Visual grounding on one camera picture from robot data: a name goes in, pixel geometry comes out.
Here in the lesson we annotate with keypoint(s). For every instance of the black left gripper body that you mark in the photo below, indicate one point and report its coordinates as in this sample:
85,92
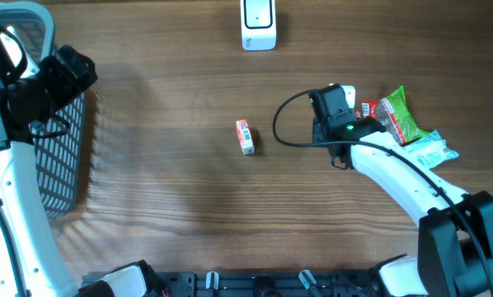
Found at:
54,86

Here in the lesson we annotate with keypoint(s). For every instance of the red small box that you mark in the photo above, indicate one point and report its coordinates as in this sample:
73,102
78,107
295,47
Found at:
244,137

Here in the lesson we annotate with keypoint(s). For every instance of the red drink mix sachet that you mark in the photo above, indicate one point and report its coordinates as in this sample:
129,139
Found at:
368,109

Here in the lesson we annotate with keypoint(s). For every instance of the green snack bag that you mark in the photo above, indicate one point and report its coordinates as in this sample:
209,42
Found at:
392,112

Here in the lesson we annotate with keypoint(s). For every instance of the mint wet wipes pack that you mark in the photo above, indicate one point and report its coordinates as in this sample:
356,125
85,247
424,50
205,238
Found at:
431,150

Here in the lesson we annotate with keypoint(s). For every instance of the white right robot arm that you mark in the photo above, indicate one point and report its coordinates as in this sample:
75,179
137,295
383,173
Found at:
455,241

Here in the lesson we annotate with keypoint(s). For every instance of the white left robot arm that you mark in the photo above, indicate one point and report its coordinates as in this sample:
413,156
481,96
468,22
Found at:
30,263

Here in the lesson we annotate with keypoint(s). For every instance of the white barcode scanner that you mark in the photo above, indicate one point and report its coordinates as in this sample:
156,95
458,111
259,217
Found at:
259,25

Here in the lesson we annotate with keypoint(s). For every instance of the black mounting rail base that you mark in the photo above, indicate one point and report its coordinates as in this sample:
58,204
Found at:
341,283

